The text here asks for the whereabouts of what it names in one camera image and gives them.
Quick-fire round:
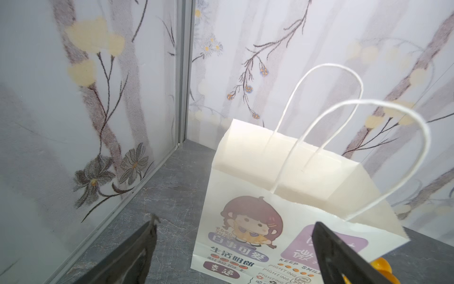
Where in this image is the white printed paper bag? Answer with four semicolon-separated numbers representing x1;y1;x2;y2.
191;97;432;284

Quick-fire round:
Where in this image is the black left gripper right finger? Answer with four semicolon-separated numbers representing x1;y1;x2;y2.
312;222;391;284

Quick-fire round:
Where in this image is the orange bread roll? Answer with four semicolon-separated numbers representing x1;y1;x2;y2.
342;257;402;284

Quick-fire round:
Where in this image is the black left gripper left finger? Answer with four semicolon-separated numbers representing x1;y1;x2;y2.
76;215;160;284

